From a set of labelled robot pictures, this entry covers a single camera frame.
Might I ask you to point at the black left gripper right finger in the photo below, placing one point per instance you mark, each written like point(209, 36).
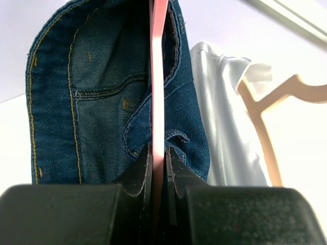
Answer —
point(197, 213)

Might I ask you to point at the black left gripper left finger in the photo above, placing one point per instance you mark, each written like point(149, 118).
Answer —
point(115, 213)

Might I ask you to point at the dark blue denim skirt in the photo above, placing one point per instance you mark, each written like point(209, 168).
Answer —
point(88, 91)

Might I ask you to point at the pink plastic hanger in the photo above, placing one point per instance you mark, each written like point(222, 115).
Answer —
point(158, 11)

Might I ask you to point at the beige hanger middle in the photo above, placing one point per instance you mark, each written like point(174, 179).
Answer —
point(290, 121)

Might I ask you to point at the white satin garment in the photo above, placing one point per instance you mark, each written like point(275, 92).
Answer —
point(236, 155)

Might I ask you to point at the silver clothes rack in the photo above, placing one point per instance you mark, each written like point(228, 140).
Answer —
point(305, 18)

